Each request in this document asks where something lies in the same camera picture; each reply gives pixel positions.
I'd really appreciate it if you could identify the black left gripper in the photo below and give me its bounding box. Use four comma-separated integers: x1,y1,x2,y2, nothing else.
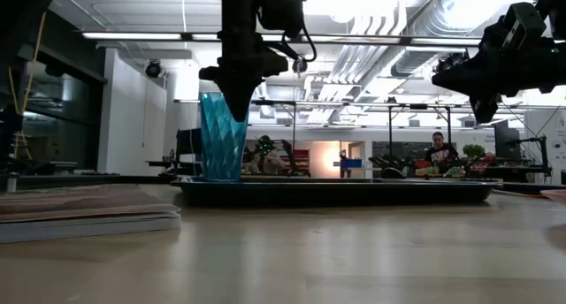
198,32,289,123

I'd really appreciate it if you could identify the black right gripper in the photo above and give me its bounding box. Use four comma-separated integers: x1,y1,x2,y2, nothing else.
431,27,566,125

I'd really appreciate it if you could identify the teal faceted translucent cup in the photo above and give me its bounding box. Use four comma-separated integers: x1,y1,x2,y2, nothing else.
198,91,249,183

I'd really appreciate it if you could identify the pink round plate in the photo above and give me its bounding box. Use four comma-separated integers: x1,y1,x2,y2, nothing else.
539,188,566,205

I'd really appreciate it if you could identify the dark green plastic tray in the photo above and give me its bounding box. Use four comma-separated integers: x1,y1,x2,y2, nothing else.
170,176,501,207

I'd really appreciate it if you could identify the dark computer monitor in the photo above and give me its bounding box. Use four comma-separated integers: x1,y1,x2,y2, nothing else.
175,127,203,163
493,120,522,162

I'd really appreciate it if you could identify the green potted plant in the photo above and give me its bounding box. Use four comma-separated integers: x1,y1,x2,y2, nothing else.
462,143,486,160

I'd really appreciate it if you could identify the cluttered wooden workbench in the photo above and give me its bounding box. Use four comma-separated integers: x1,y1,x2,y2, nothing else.
413,160,554,182

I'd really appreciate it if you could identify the person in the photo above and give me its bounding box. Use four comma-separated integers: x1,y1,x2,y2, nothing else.
424,131,460,163

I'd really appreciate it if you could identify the white sign board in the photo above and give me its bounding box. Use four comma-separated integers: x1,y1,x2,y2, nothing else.
524,109,566,185

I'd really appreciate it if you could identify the white plush toy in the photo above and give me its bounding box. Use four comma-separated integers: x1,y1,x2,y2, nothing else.
247,151,287,176

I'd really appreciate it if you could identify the red shelf unit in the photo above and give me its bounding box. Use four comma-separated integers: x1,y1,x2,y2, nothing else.
293,148,311,178

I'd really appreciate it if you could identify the long fluorescent light strip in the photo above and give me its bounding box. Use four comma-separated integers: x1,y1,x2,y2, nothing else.
81,31,183,42

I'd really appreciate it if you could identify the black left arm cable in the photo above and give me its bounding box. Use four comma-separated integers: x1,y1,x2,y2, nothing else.
264,19,318,63

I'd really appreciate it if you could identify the black station frame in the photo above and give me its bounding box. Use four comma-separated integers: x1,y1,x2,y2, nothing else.
249,99,298,163
386,103,453,163

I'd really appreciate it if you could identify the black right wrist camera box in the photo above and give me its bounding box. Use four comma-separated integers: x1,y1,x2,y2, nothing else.
501,2,548,51

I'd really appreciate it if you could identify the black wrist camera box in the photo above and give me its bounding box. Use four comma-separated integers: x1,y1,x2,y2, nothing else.
258,0,307,39
501,2,548,51

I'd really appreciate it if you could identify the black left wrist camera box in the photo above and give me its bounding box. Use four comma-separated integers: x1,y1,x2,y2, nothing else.
258,0,307,39

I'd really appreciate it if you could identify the silver ventilation duct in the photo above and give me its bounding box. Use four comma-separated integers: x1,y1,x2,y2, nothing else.
391,0,505,78

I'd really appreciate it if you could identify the black metal table frame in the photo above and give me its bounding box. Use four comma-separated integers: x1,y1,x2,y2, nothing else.
0,171,566,195

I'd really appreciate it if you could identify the yellow cable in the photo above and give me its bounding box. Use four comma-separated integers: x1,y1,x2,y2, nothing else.
7,11,47,160

